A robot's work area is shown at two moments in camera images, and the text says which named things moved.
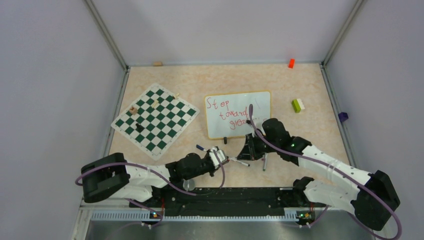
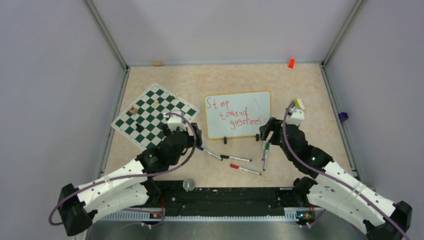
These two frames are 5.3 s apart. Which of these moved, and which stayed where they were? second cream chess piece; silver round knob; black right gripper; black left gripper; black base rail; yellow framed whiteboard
Moved: black right gripper; black left gripper
Stayed: black base rail; silver round knob; yellow framed whiteboard; second cream chess piece
